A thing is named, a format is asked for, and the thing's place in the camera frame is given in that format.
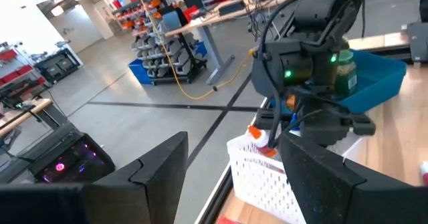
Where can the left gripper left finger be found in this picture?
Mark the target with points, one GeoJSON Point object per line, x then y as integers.
{"type": "Point", "coordinates": [157, 184]}

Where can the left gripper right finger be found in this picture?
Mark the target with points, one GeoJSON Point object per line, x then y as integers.
{"type": "Point", "coordinates": [321, 190]}

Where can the blue food colouring bottle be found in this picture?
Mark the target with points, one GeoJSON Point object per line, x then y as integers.
{"type": "Point", "coordinates": [294, 122]}

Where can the green-lidded spice jar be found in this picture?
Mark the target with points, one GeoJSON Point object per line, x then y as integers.
{"type": "Point", "coordinates": [347, 77]}

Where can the small red dropper bottle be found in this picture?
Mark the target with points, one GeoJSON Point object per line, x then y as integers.
{"type": "Point", "coordinates": [424, 174]}

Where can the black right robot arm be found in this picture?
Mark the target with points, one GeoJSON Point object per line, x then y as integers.
{"type": "Point", "coordinates": [321, 13]}

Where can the white perforated plastic basket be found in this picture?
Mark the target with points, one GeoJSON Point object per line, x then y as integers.
{"type": "Point", "coordinates": [261, 180]}

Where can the black computer case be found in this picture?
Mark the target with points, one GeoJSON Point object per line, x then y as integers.
{"type": "Point", "coordinates": [73, 160]}

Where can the shelving rack with bins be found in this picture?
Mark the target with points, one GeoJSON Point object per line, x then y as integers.
{"type": "Point", "coordinates": [160, 50]}

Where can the grey-blue desk leg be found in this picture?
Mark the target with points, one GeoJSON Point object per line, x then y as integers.
{"type": "Point", "coordinates": [214, 47]}

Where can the wooden workbench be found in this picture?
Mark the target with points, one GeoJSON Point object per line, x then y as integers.
{"type": "Point", "coordinates": [23, 117]}

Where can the black storage cart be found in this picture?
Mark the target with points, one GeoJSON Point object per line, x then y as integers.
{"type": "Point", "coordinates": [58, 65]}

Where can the white wall tool rack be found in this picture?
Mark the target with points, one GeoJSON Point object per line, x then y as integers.
{"type": "Point", "coordinates": [16, 67]}

